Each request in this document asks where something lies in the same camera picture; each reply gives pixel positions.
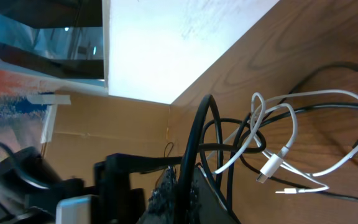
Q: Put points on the cardboard side panel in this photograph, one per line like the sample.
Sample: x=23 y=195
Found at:
x=91 y=128

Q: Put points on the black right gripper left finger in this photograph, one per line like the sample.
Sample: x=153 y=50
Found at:
x=161 y=206

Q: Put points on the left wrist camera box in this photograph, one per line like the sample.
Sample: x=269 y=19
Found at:
x=78 y=210

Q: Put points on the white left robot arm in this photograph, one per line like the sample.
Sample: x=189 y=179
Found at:
x=32 y=192

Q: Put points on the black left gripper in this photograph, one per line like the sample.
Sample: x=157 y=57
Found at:
x=119 y=203

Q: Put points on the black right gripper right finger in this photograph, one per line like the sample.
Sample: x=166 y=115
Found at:
x=205 y=207

